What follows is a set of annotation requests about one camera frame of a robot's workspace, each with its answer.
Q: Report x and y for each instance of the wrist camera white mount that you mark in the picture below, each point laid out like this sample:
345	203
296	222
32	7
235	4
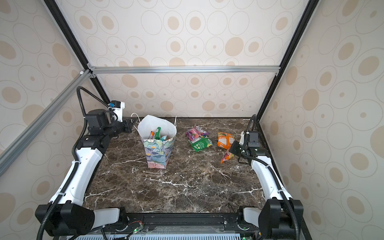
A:
242	139
117	107

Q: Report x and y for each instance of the black corner frame post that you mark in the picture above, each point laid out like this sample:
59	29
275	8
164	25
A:
302	25
63	25

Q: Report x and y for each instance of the silver aluminium rail left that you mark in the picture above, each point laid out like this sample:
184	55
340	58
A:
26	137

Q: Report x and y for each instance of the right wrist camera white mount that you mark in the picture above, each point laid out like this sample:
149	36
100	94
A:
242	139

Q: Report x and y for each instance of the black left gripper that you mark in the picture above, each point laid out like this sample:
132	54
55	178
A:
127	120

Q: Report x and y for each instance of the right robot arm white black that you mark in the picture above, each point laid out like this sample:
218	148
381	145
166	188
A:
270	192

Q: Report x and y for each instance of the black corner frame post left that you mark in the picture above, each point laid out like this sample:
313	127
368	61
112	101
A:
63	25

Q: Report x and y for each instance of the silver aluminium rail back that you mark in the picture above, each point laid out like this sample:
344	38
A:
182	70

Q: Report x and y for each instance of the green Fox's candy bag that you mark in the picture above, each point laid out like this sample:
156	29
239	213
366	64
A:
157	135

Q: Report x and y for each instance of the purple pink snack bag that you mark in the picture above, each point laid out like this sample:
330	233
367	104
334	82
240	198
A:
194	134

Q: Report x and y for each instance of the black corner frame post right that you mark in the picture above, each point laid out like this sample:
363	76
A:
302	25

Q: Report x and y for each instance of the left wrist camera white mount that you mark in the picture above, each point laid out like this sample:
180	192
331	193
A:
117	107

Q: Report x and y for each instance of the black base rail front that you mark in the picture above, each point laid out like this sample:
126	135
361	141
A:
180	223

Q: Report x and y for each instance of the orange snack bag at back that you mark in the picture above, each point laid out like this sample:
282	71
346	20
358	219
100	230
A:
225	140

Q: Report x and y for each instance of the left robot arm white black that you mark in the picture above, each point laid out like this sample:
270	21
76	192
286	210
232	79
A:
88	153

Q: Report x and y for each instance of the green spring tea snack bag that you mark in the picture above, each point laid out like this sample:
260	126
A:
201	143

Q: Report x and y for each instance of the silver aluminium rail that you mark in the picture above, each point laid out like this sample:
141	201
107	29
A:
26	137
182	70

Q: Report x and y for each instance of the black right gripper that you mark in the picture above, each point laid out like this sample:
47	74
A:
234	149

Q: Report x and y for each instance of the floral paper bag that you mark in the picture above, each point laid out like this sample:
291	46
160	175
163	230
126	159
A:
157	152

